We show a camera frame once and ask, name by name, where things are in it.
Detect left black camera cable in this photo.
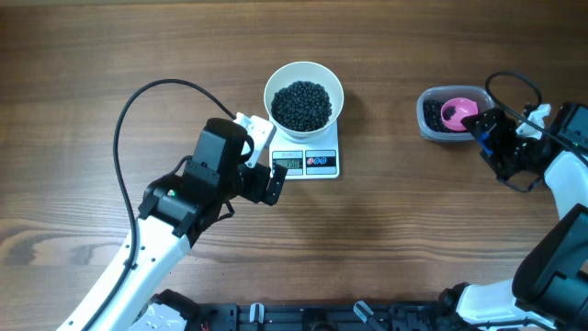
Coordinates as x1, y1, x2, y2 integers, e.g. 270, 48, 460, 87
80, 78, 238, 331

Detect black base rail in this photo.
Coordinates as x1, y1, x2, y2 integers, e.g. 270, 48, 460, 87
137, 289, 460, 331

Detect white digital kitchen scale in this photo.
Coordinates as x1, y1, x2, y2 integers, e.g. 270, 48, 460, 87
269, 122, 340, 180

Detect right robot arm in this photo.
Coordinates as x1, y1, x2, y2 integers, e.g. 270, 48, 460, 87
430, 103, 587, 330

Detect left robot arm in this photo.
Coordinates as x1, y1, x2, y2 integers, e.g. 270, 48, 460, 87
61, 114, 286, 330

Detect clear plastic container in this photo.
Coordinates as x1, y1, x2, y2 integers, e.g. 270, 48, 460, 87
416, 86, 495, 143

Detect black beans in bowl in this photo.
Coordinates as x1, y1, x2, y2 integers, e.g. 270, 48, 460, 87
270, 81, 333, 132

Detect white bowl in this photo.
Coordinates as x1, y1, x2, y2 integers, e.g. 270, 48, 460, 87
264, 62, 345, 139

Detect pink scoop with blue handle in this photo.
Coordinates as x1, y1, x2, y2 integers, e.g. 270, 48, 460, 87
441, 97, 494, 155

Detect black beans in scoop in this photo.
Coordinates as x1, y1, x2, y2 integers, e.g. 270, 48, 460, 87
442, 106, 456, 121

